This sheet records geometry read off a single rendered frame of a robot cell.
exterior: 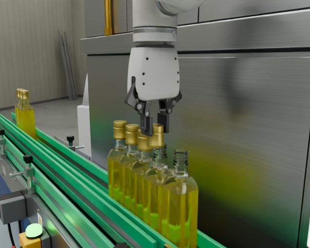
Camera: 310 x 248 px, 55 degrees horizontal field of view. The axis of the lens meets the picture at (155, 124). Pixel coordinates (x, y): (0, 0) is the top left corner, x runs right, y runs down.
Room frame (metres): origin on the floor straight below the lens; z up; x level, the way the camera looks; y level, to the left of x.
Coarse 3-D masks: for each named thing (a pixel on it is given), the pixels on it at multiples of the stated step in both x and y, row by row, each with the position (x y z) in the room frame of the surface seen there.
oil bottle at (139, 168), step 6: (138, 162) 0.63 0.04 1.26; (144, 162) 0.63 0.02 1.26; (150, 162) 0.63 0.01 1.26; (132, 168) 0.64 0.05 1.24; (138, 168) 0.62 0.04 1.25; (144, 168) 0.62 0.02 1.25; (132, 174) 0.64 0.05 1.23; (138, 174) 0.62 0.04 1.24; (144, 174) 0.61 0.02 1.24; (132, 180) 0.64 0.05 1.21; (138, 180) 0.62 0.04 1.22; (132, 186) 0.64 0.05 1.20; (138, 186) 0.62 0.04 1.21; (132, 192) 0.64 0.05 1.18; (138, 192) 0.62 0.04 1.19; (132, 198) 0.64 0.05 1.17; (138, 198) 0.62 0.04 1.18; (132, 204) 0.64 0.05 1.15; (138, 204) 0.62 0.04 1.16; (132, 210) 0.64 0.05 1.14; (138, 210) 0.62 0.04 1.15; (138, 216) 0.62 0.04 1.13
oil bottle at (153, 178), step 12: (156, 168) 0.59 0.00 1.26; (168, 168) 0.59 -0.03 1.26; (144, 180) 0.60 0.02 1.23; (156, 180) 0.57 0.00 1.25; (144, 192) 0.60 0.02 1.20; (156, 192) 0.56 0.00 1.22; (144, 204) 0.60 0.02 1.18; (156, 204) 0.56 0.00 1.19; (144, 216) 0.60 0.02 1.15; (156, 216) 0.56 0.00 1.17; (156, 228) 0.56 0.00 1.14
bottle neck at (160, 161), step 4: (164, 144) 0.60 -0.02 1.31; (156, 148) 0.59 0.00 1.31; (160, 148) 0.59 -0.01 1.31; (164, 148) 0.59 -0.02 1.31; (156, 152) 0.59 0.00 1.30; (160, 152) 0.59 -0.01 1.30; (164, 152) 0.59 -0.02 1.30; (156, 156) 0.59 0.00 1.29; (160, 156) 0.59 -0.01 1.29; (164, 156) 0.59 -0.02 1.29; (156, 160) 0.59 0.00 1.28; (160, 160) 0.59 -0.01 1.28; (164, 160) 0.59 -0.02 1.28; (156, 164) 0.59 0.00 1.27; (160, 164) 0.59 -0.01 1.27; (164, 164) 0.59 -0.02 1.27; (160, 168) 0.58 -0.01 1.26
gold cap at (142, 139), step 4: (140, 132) 0.63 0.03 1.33; (140, 136) 0.63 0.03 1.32; (144, 136) 0.63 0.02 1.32; (140, 140) 0.63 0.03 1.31; (144, 140) 0.63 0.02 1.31; (140, 144) 0.63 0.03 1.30; (144, 144) 0.63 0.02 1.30; (140, 148) 0.63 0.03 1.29; (144, 148) 0.63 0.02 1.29; (148, 148) 0.63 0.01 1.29; (152, 148) 0.64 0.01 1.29
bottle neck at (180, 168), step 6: (174, 150) 0.56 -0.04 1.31; (180, 150) 0.57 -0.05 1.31; (186, 150) 0.56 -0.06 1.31; (174, 156) 0.55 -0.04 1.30; (180, 156) 0.54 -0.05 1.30; (186, 156) 0.55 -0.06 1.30; (174, 162) 0.55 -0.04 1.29; (180, 162) 0.54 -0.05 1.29; (186, 162) 0.55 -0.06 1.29; (174, 168) 0.55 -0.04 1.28; (180, 168) 0.54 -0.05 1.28; (186, 168) 0.55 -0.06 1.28; (174, 174) 0.55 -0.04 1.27; (180, 174) 0.54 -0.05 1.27; (186, 174) 0.55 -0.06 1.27
